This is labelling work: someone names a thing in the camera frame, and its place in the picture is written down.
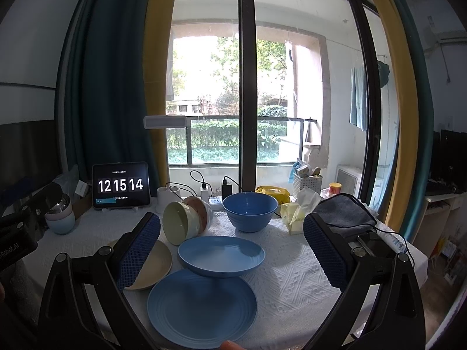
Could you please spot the large blue plate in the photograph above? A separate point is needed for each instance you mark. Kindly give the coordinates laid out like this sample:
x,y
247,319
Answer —
x,y
200,312

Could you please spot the small blue plate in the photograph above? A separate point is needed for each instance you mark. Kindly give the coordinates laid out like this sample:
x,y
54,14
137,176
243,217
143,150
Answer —
x,y
220,256

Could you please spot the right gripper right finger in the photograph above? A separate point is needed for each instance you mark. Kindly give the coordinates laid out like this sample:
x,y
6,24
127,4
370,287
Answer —
x,y
316,235

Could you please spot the pink strawberry bowl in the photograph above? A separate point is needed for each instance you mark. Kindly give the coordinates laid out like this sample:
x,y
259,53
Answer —
x,y
203,211

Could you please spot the beige plate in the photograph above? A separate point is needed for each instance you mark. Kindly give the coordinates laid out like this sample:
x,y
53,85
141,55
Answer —
x,y
157,265

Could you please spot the black power adapter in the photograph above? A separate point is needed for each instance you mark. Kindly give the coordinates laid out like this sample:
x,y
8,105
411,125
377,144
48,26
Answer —
x,y
226,189

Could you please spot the white woven basket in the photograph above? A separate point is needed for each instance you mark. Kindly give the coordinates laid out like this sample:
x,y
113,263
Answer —
x,y
312,182

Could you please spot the small white box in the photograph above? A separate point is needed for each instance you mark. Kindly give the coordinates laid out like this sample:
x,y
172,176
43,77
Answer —
x,y
81,189

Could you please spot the white phone charger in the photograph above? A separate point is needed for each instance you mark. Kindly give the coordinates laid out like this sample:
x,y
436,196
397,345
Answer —
x,y
205,192

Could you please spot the white desk lamp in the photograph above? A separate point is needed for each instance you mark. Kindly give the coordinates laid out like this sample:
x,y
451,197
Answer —
x,y
157,125

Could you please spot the stacked steel pastel bowls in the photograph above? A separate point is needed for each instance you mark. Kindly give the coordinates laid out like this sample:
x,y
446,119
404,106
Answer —
x,y
60,218

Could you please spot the large blue bowl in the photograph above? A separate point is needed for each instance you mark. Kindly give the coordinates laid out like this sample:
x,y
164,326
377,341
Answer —
x,y
250,212

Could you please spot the yellow wet wipes pack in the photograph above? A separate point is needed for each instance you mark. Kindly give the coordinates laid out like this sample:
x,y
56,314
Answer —
x,y
281,195

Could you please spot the grey folded cloth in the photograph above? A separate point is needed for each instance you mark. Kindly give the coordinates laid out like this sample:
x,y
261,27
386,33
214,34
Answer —
x,y
345,215

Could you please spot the tablet showing clock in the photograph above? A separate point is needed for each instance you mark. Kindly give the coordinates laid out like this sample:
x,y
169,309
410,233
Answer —
x,y
120,185

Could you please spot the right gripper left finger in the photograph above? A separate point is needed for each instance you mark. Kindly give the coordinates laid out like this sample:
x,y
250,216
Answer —
x,y
133,248

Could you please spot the white power strip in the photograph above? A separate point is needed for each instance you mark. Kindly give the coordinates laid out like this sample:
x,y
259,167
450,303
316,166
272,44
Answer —
x,y
216,203

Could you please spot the yellow tissue pack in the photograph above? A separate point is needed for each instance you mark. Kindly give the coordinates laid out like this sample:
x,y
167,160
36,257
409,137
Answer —
x,y
294,213

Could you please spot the hanging light blue towel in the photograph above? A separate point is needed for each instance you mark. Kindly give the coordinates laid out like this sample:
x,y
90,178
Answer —
x,y
358,112

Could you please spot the cream green bowl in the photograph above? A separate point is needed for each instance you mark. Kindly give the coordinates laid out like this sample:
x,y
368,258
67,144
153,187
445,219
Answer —
x,y
180,222

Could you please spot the orange lidded jar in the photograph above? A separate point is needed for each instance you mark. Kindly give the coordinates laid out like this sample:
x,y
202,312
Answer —
x,y
334,188

